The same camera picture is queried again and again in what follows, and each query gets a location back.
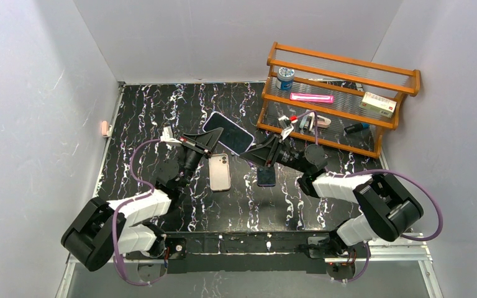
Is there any light blue stapler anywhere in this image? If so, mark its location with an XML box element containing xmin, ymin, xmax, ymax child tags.
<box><xmin>299</xmin><ymin>113</ymin><xmax>315</xmax><ymax>133</ymax></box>

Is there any blue white round jar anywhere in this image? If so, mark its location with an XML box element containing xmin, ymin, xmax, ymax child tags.
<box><xmin>276</xmin><ymin>67</ymin><xmax>295</xmax><ymax>91</ymax></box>

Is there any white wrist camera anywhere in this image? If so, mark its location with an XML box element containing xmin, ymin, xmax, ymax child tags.
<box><xmin>278</xmin><ymin>115</ymin><xmax>298</xmax><ymax>140</ymax></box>
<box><xmin>160</xmin><ymin>126</ymin><xmax>182</xmax><ymax>147</ymax></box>

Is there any aluminium frame rail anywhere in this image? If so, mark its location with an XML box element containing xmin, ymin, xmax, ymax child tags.
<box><xmin>67</xmin><ymin>233</ymin><xmax>434</xmax><ymax>264</ymax></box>

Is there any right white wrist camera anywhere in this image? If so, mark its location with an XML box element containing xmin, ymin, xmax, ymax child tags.
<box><xmin>278</xmin><ymin>115</ymin><xmax>298</xmax><ymax>140</ymax></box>

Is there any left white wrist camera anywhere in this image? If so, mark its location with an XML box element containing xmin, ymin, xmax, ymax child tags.
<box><xmin>160</xmin><ymin>126</ymin><xmax>182</xmax><ymax>147</ymax></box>

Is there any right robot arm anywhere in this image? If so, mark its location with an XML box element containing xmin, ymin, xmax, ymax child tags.
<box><xmin>240</xmin><ymin>134</ymin><xmax>424</xmax><ymax>248</ymax></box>

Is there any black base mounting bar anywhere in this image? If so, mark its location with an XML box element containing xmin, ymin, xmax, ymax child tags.
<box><xmin>165</xmin><ymin>231</ymin><xmax>348</xmax><ymax>274</ymax></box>

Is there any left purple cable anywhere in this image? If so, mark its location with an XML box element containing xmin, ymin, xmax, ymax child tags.
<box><xmin>111</xmin><ymin>138</ymin><xmax>173</xmax><ymax>287</ymax></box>

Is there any bare black phone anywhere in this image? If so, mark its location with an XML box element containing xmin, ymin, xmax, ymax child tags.
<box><xmin>257</xmin><ymin>166</ymin><xmax>276</xmax><ymax>187</ymax></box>

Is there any orange wooden shelf rack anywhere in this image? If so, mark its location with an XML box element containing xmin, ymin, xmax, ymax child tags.
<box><xmin>257</xmin><ymin>42</ymin><xmax>421</xmax><ymax>158</ymax></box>

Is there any white red small box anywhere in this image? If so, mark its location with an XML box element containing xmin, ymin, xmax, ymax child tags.
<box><xmin>359</xmin><ymin>92</ymin><xmax>397</xmax><ymax>118</ymax></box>

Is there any pink wall clip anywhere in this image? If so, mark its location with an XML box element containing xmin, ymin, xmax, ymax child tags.
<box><xmin>101</xmin><ymin>120</ymin><xmax>112</xmax><ymax>138</ymax></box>

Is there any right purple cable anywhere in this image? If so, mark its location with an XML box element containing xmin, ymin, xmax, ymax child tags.
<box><xmin>289</xmin><ymin>111</ymin><xmax>444</xmax><ymax>284</ymax></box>

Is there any purple cable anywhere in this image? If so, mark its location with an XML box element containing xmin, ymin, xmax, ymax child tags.
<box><xmin>111</xmin><ymin>138</ymin><xmax>173</xmax><ymax>287</ymax></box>
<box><xmin>289</xmin><ymin>111</ymin><xmax>444</xmax><ymax>284</ymax></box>

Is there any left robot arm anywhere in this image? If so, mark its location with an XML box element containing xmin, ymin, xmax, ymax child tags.
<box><xmin>61</xmin><ymin>127</ymin><xmax>224</xmax><ymax>271</ymax></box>

